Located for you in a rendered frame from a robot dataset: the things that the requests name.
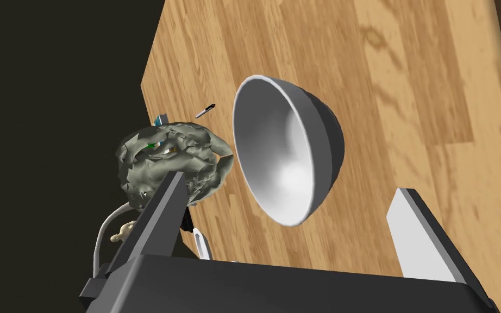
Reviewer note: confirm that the black and silver pen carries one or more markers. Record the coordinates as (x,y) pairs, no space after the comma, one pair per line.
(205,111)

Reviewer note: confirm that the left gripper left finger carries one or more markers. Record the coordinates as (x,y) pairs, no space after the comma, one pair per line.
(159,221)

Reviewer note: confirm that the blue box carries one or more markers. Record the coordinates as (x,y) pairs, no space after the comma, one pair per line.
(161,121)

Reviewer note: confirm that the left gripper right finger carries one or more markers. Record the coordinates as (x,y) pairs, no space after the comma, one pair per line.
(424,243)

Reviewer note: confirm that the grey-green crumpled cloth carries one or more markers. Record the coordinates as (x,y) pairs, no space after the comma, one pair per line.
(168,161)

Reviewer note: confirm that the wooden table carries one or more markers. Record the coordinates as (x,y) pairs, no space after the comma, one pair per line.
(407,108)

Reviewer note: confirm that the white utensil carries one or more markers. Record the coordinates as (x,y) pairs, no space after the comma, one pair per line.
(202,245)

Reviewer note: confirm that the grey bowl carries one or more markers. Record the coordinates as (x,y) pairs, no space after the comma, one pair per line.
(285,152)

